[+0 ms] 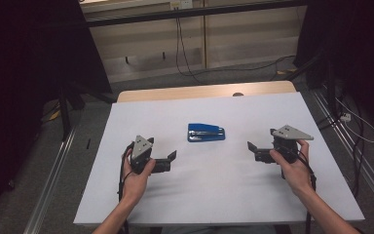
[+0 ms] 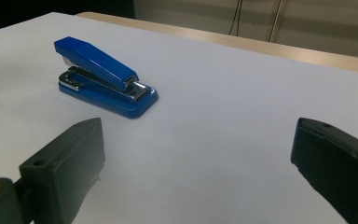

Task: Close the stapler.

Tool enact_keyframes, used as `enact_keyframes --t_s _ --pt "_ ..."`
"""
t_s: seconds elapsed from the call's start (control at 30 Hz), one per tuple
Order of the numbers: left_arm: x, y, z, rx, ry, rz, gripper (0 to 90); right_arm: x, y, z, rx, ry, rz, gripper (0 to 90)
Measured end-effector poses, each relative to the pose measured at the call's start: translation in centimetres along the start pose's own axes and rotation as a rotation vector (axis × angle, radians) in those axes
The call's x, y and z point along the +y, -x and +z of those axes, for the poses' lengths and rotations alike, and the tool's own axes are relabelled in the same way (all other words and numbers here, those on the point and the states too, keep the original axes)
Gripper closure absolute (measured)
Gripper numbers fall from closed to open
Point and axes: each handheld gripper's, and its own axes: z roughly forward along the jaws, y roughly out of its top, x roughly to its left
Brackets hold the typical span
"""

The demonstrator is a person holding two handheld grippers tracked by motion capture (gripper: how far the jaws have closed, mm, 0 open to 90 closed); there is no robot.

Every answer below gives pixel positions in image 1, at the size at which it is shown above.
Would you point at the narrow black curtain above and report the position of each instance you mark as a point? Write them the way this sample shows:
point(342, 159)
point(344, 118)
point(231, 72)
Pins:
point(354, 48)

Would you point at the aluminium floor rail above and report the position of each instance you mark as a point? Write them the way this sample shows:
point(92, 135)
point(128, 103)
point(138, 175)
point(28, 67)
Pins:
point(50, 182)
point(354, 149)

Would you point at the black horizontal bar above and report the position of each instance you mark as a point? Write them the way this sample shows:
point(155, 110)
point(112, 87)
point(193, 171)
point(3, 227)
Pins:
point(191, 13)

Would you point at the person's right hand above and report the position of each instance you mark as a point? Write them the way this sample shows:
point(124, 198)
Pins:
point(293, 175)

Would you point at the person's grey trousers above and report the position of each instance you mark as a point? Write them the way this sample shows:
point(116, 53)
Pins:
point(214, 230)

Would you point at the black metal stand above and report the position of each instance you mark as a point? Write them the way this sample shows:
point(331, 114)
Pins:
point(65, 113)

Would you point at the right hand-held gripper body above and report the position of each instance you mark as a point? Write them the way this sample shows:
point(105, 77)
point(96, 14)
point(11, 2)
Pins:
point(287, 133)

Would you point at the wooden table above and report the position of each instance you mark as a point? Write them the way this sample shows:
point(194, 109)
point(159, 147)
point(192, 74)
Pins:
point(191, 91)

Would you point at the white power plug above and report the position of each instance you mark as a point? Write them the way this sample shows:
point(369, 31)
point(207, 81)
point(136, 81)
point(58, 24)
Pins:
point(345, 117)

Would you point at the white wall socket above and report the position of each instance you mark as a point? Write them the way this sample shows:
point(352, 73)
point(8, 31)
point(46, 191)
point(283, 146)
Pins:
point(181, 4)

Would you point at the blue stapler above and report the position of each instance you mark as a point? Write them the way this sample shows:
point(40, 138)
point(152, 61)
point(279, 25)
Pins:
point(206, 133)

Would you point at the wide black curtain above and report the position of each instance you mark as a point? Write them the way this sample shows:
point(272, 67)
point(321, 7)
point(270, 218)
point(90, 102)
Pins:
point(19, 65)

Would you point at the white table sheet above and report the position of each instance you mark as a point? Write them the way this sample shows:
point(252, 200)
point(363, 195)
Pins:
point(207, 195)

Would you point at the small black floor object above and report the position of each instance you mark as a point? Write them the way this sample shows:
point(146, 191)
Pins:
point(88, 144)

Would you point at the person's left hand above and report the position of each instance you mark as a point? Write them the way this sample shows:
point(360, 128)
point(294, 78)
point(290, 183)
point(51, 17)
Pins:
point(136, 185)

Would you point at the yellow floor tape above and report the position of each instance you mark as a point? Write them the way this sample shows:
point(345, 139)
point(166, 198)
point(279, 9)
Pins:
point(287, 71)
point(55, 115)

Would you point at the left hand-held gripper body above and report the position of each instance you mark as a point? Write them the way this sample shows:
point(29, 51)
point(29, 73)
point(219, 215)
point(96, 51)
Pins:
point(141, 148)

